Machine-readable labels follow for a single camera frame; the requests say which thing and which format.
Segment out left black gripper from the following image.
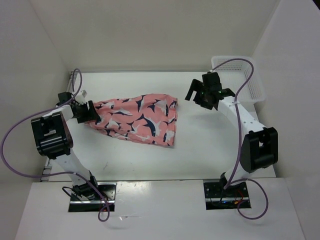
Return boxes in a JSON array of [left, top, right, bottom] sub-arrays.
[[73, 100, 100, 124]]

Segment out pink shark print shorts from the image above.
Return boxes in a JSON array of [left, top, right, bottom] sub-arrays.
[[85, 93, 178, 147]]

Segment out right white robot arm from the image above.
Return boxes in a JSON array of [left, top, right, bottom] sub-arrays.
[[185, 72, 279, 197]]

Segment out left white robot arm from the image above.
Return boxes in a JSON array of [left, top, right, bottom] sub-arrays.
[[31, 90, 101, 200]]

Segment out white plastic basket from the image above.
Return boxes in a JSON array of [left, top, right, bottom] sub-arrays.
[[211, 55, 266, 104]]

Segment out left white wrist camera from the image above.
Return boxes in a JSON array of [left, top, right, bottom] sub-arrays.
[[75, 90, 87, 105]]

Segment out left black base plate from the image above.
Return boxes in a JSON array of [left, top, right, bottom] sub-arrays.
[[68, 181, 117, 213]]

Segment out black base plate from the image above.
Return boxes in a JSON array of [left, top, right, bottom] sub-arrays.
[[203, 180, 251, 210], [68, 181, 117, 213]]

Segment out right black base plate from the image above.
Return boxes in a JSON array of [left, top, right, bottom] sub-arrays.
[[203, 180, 251, 210]]

